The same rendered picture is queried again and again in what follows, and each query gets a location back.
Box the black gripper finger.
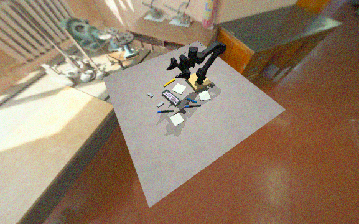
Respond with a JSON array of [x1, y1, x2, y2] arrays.
[[167, 60, 174, 70], [175, 70, 187, 79]]

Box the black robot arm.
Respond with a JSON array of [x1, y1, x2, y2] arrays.
[[179, 41, 226, 85]]

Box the grey keyboard with keys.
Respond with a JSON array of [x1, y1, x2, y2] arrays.
[[162, 89, 181, 106]]

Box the white square paper sheet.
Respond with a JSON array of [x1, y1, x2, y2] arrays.
[[198, 91, 211, 101]]

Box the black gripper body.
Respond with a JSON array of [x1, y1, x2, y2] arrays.
[[171, 58, 191, 80]]

